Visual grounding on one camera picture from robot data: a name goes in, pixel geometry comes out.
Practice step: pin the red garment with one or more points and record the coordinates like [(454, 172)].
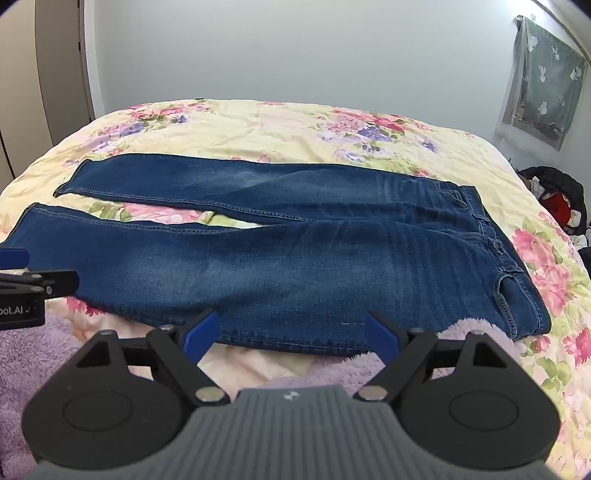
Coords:
[(556, 206)]

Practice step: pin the pile of clothes beside bed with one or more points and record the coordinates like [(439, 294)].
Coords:
[(561, 182)]

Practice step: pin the purple fleece blanket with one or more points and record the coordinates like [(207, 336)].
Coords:
[(32, 369)]

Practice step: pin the beige wardrobe door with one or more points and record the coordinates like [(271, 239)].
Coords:
[(41, 74)]

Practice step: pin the blue denim pants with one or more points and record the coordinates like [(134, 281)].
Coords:
[(295, 258)]

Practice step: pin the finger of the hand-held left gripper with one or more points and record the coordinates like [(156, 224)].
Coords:
[(44, 282), (13, 258)]

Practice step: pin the pale pink sheet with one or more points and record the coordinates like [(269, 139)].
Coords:
[(244, 362)]

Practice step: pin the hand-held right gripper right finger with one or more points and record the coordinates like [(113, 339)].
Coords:
[(381, 335)]

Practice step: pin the grey patterned window curtain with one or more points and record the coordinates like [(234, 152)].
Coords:
[(545, 83)]

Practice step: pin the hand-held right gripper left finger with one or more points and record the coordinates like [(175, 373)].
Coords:
[(202, 335)]

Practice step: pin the yellow floral blanket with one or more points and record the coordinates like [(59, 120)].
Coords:
[(286, 124)]

